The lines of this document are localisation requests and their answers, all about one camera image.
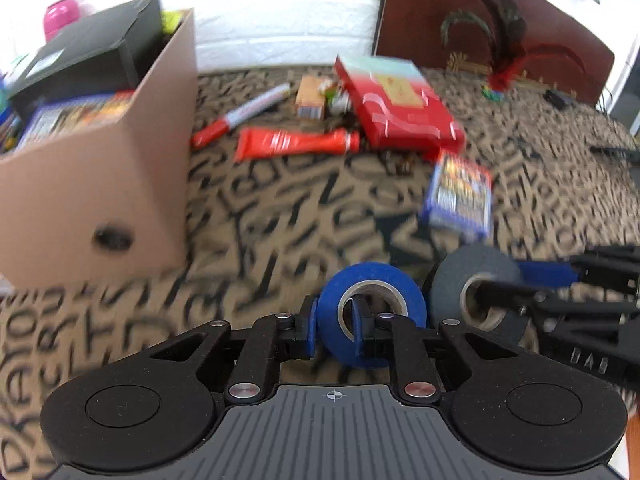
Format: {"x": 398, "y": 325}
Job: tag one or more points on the red white marker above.
{"x": 238, "y": 116}

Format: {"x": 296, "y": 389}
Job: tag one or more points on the blue card box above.
{"x": 459, "y": 197}

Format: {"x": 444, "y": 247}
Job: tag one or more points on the card box inside carton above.
{"x": 65, "y": 117}

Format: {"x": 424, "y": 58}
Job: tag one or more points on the grey tape roll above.
{"x": 456, "y": 280}

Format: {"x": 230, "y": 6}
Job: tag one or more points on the red gift box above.
{"x": 397, "y": 108}

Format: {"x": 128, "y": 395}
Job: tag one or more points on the green yellow item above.
{"x": 171, "y": 20}

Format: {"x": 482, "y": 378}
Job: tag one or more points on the blue tape roll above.
{"x": 383, "y": 288}

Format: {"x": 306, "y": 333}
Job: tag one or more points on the black box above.
{"x": 104, "y": 52}

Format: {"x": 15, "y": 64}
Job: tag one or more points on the snack bag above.
{"x": 336, "y": 99}

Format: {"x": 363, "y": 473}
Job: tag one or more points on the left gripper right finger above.
{"x": 369, "y": 338}

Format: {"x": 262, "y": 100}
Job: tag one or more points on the pink bottle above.
{"x": 58, "y": 15}

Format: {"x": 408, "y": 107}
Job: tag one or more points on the small orange carton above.
{"x": 310, "y": 102}

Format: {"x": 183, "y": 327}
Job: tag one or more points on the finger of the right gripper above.
{"x": 507, "y": 296}
{"x": 547, "y": 273}

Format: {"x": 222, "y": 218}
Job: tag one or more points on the feather shuttlecock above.
{"x": 507, "y": 53}

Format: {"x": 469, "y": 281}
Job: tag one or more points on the red tube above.
{"x": 259, "y": 143}

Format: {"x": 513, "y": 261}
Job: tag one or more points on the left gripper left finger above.
{"x": 306, "y": 327}

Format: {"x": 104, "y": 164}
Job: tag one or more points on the brown cardboard box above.
{"x": 107, "y": 200}

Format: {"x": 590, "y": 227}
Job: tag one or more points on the dark red wooden board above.
{"x": 464, "y": 36}

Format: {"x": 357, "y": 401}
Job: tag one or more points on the black remote control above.
{"x": 631, "y": 156}

